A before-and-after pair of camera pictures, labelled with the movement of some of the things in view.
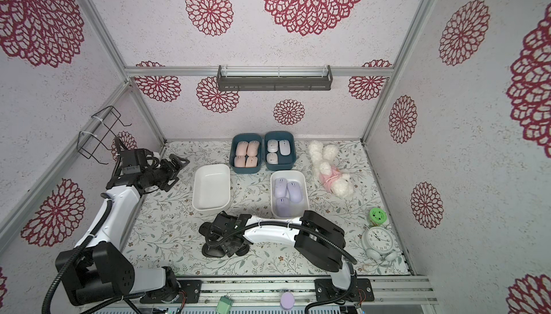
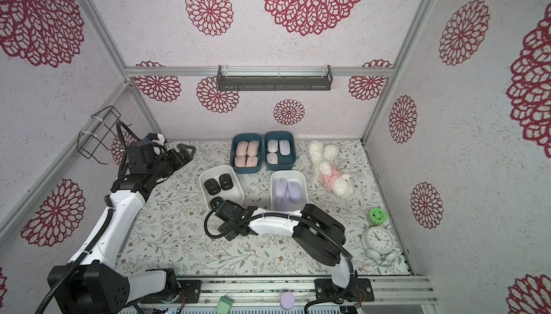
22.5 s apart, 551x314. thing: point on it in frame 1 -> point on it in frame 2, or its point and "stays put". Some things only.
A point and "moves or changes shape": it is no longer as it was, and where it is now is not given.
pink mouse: x=251 y=161 stays put
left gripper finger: x=176 y=164 -> x=184 y=154
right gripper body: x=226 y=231 -> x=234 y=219
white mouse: x=285 y=147 stays put
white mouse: x=272 y=145 stays put
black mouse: x=212 y=251 -> x=216 y=202
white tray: x=289 y=193 stays put
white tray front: x=212 y=187 moves or changes shape
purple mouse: x=280 y=187 stays put
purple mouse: x=295 y=194 stays put
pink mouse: x=239 y=160 stays put
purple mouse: x=283 y=208 stays put
